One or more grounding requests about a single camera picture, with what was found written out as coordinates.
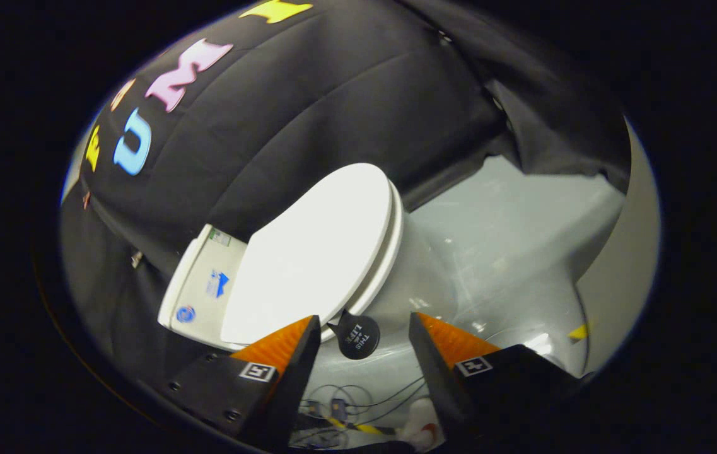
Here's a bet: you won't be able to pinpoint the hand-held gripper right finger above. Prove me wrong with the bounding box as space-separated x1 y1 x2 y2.
409 311 593 450

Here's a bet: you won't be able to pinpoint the thin tangled wires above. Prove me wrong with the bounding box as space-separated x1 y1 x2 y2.
298 375 429 442

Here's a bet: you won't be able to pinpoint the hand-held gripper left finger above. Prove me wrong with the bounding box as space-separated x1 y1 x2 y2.
168 315 323 450

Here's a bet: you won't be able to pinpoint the yellow black striped cable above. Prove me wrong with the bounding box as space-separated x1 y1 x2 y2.
325 415 398 437

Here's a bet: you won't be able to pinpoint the black backdrop cloth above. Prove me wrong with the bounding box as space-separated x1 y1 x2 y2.
59 0 633 385

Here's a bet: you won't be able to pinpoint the black round lid lifter tab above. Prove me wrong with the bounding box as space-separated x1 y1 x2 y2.
327 308 382 361

